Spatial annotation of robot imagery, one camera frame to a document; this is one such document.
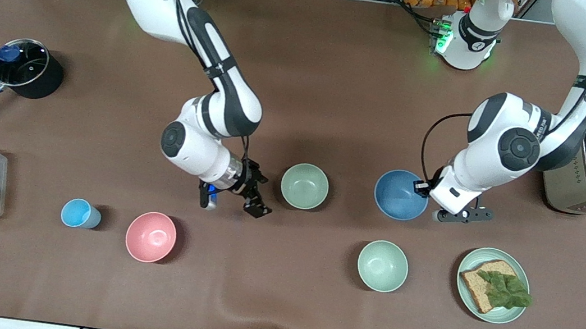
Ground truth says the brown bread slice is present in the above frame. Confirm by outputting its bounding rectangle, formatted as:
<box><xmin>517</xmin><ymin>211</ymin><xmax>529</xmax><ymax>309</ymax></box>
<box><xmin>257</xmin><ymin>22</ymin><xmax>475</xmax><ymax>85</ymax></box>
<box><xmin>455</xmin><ymin>255</ymin><xmax>520</xmax><ymax>317</ymax></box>

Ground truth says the blue bowl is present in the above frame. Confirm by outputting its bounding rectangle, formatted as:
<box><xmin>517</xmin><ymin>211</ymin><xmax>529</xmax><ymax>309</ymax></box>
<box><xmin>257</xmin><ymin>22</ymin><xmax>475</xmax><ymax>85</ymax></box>
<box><xmin>371</xmin><ymin>167</ymin><xmax>432</xmax><ymax>224</ymax></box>

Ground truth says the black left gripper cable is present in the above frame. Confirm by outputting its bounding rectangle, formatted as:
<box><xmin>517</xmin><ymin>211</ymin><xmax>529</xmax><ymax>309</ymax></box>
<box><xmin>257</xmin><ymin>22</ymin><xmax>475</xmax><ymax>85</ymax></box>
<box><xmin>416</xmin><ymin>108</ymin><xmax>473</xmax><ymax>189</ymax></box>

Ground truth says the glass lid with blue knob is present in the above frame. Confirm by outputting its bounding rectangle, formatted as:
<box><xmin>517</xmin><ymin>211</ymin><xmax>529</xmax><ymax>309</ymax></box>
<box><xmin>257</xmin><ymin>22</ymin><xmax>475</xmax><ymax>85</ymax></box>
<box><xmin>0</xmin><ymin>35</ymin><xmax>53</xmax><ymax>92</ymax></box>

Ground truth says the pink bowl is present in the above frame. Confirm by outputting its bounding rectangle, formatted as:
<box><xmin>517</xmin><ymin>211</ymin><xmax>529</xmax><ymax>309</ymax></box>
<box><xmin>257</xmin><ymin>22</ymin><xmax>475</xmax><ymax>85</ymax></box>
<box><xmin>122</xmin><ymin>209</ymin><xmax>180</xmax><ymax>266</ymax></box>

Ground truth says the green lettuce leaf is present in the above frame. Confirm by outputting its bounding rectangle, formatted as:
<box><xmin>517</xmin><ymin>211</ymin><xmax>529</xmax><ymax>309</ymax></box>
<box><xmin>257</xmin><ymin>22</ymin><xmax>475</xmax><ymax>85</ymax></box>
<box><xmin>473</xmin><ymin>268</ymin><xmax>536</xmax><ymax>313</ymax></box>

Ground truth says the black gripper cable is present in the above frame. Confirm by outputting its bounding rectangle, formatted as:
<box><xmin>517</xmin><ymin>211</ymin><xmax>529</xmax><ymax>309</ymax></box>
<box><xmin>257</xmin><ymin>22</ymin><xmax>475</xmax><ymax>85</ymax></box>
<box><xmin>416</xmin><ymin>108</ymin><xmax>473</xmax><ymax>189</ymax></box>
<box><xmin>236</xmin><ymin>134</ymin><xmax>253</xmax><ymax>166</ymax></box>

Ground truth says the light blue cup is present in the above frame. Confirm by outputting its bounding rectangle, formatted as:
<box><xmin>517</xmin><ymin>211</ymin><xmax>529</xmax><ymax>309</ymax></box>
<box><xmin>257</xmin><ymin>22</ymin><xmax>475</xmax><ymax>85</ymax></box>
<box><xmin>59</xmin><ymin>197</ymin><xmax>103</xmax><ymax>231</ymax></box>

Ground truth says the black pot with blue handle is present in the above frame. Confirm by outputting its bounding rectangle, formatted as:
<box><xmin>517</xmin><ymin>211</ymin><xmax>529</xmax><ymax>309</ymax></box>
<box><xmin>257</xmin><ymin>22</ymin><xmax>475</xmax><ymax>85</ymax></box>
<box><xmin>0</xmin><ymin>35</ymin><xmax>68</xmax><ymax>135</ymax></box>

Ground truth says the sage green bowl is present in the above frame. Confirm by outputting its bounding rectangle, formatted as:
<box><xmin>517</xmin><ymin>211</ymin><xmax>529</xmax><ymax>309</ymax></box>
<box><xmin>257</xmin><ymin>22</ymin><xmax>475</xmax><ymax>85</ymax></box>
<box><xmin>278</xmin><ymin>161</ymin><xmax>332</xmax><ymax>213</ymax></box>

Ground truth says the green plate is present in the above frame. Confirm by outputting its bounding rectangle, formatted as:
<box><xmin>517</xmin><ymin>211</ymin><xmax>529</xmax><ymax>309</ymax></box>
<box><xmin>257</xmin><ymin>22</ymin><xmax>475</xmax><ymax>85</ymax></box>
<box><xmin>451</xmin><ymin>244</ymin><xmax>535</xmax><ymax>327</ymax></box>

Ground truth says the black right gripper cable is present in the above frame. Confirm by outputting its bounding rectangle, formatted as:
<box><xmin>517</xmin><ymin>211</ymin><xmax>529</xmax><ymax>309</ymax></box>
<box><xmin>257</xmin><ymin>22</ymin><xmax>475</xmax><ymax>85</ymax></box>
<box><xmin>236</xmin><ymin>134</ymin><xmax>253</xmax><ymax>166</ymax></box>

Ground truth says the pale mint green bowl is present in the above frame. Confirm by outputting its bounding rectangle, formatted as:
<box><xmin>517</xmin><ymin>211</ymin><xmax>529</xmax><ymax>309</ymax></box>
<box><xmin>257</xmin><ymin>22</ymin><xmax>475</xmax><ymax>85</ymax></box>
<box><xmin>354</xmin><ymin>237</ymin><xmax>412</xmax><ymax>296</ymax></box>

